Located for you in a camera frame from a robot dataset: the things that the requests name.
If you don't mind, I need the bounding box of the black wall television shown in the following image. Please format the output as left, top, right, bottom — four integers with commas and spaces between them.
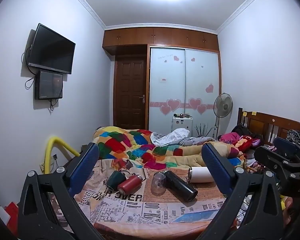
27, 23, 76, 75

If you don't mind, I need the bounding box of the red plush toy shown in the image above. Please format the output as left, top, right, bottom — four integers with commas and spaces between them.
230, 135, 262, 153

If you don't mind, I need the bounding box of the newspaper print bed sheet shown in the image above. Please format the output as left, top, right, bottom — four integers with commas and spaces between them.
74, 158, 242, 234

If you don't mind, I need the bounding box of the dried twigs bundle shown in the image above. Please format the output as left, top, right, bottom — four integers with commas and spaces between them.
195, 123, 214, 138

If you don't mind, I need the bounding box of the black cloth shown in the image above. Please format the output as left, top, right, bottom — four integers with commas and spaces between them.
231, 124, 253, 137

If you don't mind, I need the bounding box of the dark green cup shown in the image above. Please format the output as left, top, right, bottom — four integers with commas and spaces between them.
106, 170, 127, 191

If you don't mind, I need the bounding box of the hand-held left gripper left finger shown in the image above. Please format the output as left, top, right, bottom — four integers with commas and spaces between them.
17, 142, 105, 240

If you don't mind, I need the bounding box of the brown overhead cabinet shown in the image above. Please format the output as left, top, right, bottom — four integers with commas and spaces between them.
102, 27, 220, 55

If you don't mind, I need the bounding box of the person's right hand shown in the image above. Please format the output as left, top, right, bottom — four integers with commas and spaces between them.
280, 196, 294, 228

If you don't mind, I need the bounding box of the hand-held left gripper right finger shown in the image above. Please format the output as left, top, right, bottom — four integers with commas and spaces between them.
197, 142, 283, 240

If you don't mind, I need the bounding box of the yellow padded pipe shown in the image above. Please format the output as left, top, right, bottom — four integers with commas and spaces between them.
43, 136, 81, 174

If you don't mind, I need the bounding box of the brown wooden door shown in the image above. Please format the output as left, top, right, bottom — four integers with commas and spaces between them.
113, 54, 149, 131

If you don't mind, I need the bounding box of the white thermos bottle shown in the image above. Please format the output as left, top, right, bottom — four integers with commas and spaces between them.
188, 166, 214, 183

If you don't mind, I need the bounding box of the black white patterned bag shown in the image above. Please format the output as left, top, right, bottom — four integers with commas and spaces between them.
286, 129, 300, 147

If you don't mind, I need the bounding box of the white dotted cloth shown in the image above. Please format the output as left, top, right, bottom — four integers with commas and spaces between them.
150, 127, 190, 146

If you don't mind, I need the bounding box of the red box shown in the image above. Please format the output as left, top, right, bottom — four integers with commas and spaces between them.
3, 201, 19, 233

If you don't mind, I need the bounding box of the sliding door wardrobe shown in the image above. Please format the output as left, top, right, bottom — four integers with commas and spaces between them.
147, 45, 221, 140

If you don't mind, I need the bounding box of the grey cloth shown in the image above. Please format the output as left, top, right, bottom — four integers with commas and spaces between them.
179, 136, 216, 147

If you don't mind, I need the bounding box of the black thermos bottle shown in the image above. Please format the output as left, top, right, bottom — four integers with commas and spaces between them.
163, 170, 198, 202

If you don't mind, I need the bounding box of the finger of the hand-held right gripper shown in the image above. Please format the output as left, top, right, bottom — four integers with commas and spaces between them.
254, 146, 298, 173
274, 136, 300, 156

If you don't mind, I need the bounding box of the colourful patchwork blanket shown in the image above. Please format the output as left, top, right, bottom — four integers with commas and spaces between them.
92, 126, 247, 169

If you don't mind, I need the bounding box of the black monitor cable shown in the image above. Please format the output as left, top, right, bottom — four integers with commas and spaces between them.
48, 98, 59, 112

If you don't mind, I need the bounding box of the standing fan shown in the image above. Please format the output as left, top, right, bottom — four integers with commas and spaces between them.
213, 93, 234, 140

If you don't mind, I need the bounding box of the pink cloth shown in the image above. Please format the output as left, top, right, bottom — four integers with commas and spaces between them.
218, 132, 241, 144

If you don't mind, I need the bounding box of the black television cable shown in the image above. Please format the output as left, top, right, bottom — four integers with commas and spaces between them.
21, 44, 40, 90

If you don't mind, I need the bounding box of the clear glass cup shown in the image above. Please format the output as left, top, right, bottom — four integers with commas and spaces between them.
151, 172, 167, 197

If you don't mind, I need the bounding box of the brown wooden headboard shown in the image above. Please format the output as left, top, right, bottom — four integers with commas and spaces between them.
237, 107, 300, 148

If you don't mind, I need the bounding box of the red thermos bottle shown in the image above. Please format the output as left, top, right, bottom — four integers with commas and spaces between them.
117, 174, 143, 194

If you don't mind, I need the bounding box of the small white cabinet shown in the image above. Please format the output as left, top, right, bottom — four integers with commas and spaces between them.
171, 114, 193, 133

